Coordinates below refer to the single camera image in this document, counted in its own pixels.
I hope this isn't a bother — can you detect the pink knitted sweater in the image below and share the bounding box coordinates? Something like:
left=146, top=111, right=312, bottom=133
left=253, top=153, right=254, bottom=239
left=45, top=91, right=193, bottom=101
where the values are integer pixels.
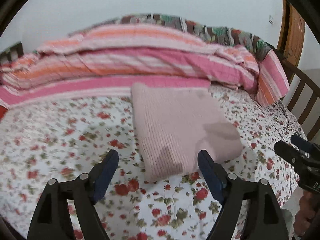
left=131, top=83, right=243, bottom=181

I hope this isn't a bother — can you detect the person's right hand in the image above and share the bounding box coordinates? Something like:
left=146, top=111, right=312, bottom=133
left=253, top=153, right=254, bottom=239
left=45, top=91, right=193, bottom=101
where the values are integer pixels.
left=293, top=190, right=319, bottom=236

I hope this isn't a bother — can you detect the dark wooden footboard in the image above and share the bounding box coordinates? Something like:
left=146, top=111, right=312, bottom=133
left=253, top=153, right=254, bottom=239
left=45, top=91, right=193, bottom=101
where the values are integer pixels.
left=274, top=48, right=319, bottom=142

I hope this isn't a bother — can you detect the floral white bed sheet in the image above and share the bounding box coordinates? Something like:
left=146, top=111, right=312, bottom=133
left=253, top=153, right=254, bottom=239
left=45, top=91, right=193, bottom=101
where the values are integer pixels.
left=1, top=85, right=304, bottom=239

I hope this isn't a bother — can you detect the orange wooden door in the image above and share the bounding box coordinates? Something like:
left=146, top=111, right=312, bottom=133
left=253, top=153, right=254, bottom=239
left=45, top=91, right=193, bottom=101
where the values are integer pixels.
left=277, top=0, right=305, bottom=67

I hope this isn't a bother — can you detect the red pillow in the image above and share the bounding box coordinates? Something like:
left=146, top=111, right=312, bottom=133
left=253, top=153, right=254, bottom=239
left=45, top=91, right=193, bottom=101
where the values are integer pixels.
left=0, top=106, right=8, bottom=120

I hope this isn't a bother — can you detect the multicolour patchwork blanket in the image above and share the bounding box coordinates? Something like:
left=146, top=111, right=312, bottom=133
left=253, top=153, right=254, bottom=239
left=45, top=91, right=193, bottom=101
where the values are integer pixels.
left=68, top=14, right=274, bottom=62

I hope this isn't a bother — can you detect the dark wooden headboard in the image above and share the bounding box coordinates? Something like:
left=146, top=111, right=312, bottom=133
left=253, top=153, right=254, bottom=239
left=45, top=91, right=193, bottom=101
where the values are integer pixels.
left=0, top=42, right=24, bottom=66

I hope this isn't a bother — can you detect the pink orange striped quilt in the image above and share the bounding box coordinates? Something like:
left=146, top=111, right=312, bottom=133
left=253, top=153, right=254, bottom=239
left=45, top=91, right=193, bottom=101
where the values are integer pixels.
left=1, top=23, right=289, bottom=106

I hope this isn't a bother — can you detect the white wall switch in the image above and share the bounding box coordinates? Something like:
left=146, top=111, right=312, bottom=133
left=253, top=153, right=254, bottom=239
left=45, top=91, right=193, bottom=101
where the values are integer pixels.
left=268, top=15, right=274, bottom=25

